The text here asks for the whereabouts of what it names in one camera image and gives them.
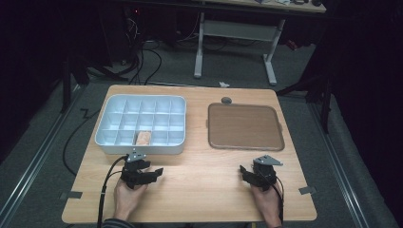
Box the white divided storage box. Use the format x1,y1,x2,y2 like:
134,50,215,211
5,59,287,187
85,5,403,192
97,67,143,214
94,93,187,156

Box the black stand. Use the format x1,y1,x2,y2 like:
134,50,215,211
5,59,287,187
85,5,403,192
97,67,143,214
275,70,336,135
59,51,129,114

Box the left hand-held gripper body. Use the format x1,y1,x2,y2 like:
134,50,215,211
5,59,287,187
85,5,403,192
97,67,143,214
120,150,152,190

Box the hand-held gripper black cable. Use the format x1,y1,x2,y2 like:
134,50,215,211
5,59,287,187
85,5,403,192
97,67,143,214
96,154,129,228
256,169,285,224

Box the bundle of black cables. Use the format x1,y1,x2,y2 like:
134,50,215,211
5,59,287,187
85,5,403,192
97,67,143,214
122,9,163,86

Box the brown tray with grey rim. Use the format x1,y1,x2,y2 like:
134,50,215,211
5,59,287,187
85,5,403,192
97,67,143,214
206,102,285,152

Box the person's left striped sleeve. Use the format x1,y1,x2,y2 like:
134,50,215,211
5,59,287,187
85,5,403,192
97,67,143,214
102,217,137,228

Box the white-legged wooden desk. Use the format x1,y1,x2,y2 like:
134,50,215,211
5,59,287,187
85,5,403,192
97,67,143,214
193,0,327,86

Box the grey tape strip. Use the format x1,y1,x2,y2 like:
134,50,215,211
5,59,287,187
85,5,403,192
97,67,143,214
60,190,84,200
297,185,317,196

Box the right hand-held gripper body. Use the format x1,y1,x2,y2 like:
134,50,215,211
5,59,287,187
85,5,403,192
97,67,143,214
249,154,284,192

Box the black floor cable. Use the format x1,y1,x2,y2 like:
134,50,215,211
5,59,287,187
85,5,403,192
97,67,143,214
62,107,103,178

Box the metal floor rail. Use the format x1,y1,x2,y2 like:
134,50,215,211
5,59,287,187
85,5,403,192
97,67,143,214
0,85,87,222
307,102,371,228

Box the person's right hand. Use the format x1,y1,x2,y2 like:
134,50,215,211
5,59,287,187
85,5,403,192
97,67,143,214
250,183,283,228

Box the small tan block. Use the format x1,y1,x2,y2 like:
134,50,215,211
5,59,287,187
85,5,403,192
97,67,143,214
135,131,152,146

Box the left hand-held gripper black cable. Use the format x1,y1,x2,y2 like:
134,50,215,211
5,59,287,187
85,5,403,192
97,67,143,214
96,154,129,228

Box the right hand-held gripper black cable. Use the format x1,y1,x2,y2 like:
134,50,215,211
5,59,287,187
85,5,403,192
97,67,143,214
256,169,285,224

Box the person's left hand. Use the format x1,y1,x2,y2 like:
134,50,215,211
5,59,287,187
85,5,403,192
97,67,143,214
112,178,149,222

